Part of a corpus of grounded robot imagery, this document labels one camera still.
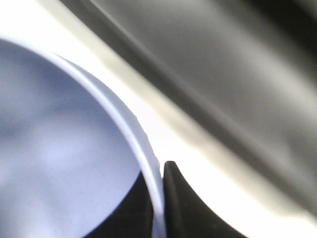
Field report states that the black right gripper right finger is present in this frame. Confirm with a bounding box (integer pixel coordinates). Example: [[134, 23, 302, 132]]
[[163, 161, 244, 238]]

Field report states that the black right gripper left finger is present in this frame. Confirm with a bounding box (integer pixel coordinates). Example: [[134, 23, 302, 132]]
[[86, 173, 153, 238]]

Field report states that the light blue ribbed bowl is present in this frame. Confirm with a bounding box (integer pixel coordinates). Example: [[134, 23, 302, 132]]
[[0, 36, 166, 238]]

